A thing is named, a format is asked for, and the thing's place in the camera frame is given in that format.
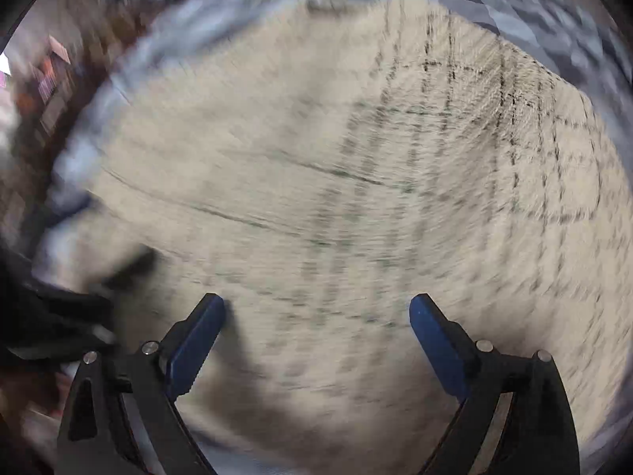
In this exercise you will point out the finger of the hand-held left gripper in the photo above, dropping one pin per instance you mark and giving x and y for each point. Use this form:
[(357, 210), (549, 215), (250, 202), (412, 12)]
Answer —
[(131, 267)]

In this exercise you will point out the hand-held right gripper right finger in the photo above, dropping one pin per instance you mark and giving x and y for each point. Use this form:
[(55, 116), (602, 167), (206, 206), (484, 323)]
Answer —
[(440, 349)]

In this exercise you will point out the cream tweed checked jacket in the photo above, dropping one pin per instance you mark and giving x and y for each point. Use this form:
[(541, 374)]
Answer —
[(306, 183)]

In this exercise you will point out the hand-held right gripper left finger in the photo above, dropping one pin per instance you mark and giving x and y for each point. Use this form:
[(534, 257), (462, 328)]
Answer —
[(195, 346)]

